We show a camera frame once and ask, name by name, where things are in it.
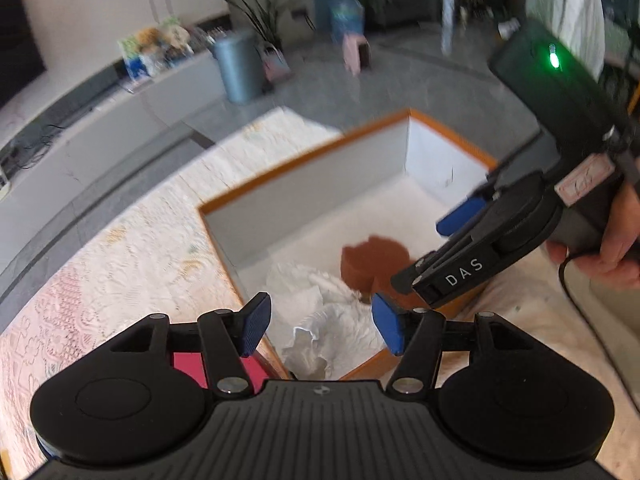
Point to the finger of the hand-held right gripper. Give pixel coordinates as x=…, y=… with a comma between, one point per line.
x=457, y=215
x=407, y=276

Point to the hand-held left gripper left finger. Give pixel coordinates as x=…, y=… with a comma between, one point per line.
x=255, y=322

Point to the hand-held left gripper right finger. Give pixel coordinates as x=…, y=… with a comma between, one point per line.
x=387, y=325

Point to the brown plush toy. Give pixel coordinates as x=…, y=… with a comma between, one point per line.
x=372, y=265

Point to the orange cardboard box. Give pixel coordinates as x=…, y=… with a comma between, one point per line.
x=325, y=185

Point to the person's right hand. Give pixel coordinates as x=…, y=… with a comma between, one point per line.
x=622, y=240

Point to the pink box lid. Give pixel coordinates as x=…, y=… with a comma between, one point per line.
x=190, y=367

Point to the white cup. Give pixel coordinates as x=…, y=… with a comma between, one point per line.
x=507, y=27

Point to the white hanging garment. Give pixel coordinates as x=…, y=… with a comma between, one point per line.
x=575, y=15

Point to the white tall bottle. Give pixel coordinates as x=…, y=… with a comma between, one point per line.
x=448, y=22

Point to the pink stool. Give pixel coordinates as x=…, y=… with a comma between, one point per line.
x=355, y=55

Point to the beige dotted blanket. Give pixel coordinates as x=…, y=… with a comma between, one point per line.
x=617, y=325

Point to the blue water jug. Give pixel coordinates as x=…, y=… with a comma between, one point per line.
x=346, y=12

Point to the pink striped basket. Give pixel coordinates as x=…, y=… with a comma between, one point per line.
x=276, y=65

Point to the white marble TV cabinet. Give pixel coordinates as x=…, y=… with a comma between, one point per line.
x=100, y=125

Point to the grey metal trash can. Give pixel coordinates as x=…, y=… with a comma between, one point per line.
x=237, y=67

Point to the green long-leaf plant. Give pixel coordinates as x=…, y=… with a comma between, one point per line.
x=265, y=15

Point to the teddy bear gift display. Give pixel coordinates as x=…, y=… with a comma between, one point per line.
x=155, y=47

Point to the black television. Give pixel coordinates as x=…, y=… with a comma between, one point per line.
x=17, y=45

